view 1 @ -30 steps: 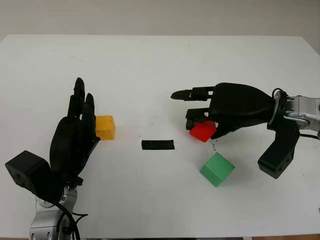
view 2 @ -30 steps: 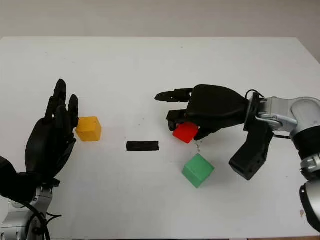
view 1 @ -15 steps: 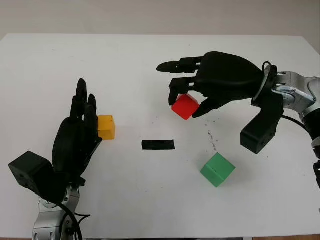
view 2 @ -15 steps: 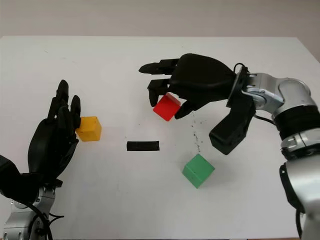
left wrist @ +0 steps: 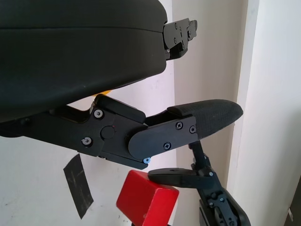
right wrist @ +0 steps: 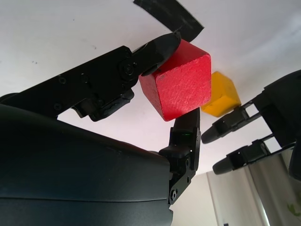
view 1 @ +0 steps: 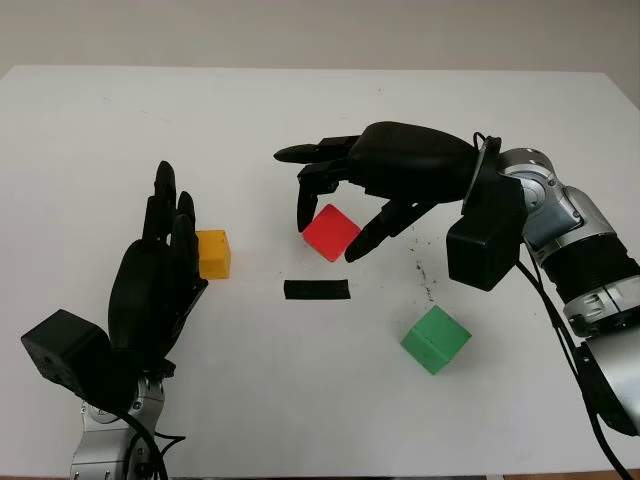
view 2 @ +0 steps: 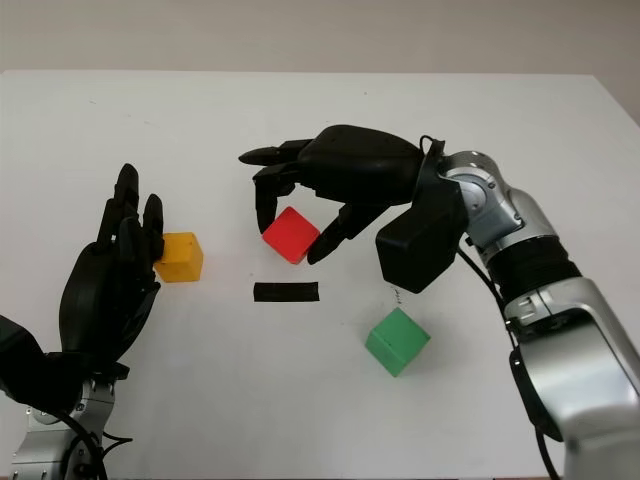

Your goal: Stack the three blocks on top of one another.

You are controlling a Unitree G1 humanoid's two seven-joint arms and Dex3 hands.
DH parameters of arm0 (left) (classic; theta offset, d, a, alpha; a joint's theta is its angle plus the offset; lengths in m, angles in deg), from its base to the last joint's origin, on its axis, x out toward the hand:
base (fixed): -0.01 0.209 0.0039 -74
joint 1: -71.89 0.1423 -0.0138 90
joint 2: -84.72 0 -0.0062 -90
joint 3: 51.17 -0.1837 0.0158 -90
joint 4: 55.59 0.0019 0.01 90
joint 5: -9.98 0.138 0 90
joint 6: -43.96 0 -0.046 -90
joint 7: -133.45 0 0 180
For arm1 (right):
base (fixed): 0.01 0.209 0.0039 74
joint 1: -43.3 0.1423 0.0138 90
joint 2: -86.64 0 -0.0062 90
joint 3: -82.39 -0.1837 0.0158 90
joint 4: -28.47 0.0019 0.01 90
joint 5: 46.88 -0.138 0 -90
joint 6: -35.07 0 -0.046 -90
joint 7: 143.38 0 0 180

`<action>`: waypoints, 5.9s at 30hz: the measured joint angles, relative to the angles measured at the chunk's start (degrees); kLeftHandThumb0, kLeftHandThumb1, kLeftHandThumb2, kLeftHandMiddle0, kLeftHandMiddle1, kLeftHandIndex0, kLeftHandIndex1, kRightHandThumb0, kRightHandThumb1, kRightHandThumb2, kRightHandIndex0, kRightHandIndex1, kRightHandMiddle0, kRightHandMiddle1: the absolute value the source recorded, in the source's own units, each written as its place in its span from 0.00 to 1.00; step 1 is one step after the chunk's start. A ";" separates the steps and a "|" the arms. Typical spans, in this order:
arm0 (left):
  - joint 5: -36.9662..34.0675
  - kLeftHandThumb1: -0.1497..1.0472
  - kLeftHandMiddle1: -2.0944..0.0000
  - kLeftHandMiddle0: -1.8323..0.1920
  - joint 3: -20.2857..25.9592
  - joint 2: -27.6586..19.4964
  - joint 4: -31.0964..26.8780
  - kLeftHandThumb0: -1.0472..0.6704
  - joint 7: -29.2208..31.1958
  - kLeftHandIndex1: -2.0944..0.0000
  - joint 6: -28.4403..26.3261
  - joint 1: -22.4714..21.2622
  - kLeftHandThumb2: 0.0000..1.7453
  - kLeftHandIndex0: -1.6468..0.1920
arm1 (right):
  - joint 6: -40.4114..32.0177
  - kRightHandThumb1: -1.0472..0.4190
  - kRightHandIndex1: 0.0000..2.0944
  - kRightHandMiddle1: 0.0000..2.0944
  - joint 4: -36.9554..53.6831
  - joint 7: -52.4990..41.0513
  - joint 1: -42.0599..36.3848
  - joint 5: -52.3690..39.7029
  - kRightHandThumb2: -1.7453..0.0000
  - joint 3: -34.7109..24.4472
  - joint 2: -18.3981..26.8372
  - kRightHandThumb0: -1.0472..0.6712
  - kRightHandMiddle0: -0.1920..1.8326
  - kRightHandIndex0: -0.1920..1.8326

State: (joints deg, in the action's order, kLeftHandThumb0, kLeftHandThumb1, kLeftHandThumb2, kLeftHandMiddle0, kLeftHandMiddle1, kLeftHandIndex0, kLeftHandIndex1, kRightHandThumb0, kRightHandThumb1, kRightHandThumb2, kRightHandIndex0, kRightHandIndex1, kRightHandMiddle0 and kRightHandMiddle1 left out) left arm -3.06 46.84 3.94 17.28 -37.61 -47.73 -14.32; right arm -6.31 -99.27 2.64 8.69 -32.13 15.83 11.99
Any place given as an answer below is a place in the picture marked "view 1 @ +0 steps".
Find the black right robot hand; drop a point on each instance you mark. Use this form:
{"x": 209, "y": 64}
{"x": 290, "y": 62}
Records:
{"x": 410, "y": 160}

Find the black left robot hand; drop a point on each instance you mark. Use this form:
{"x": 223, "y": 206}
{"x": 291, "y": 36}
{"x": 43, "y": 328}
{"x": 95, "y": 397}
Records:
{"x": 150, "y": 300}

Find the yellow wooden block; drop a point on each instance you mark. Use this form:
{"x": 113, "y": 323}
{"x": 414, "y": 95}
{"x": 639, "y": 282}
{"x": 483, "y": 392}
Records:
{"x": 215, "y": 255}

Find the red wooden block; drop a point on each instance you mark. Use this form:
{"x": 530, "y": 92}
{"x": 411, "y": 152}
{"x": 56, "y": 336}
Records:
{"x": 330, "y": 232}

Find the green wooden block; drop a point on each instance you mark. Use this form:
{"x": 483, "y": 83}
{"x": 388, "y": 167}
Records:
{"x": 432, "y": 340}

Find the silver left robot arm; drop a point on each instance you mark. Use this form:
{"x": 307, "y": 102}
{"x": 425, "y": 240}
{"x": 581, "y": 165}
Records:
{"x": 107, "y": 445}

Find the black tape strip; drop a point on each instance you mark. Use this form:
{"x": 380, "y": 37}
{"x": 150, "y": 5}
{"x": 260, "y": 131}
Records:
{"x": 317, "y": 290}

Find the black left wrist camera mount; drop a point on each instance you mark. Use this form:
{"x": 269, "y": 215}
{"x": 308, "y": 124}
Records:
{"x": 62, "y": 345}

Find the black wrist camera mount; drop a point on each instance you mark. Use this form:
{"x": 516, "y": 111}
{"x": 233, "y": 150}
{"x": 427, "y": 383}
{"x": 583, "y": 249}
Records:
{"x": 62, "y": 345}
{"x": 482, "y": 250}

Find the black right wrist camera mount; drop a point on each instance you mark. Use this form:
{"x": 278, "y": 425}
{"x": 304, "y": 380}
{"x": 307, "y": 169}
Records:
{"x": 482, "y": 250}

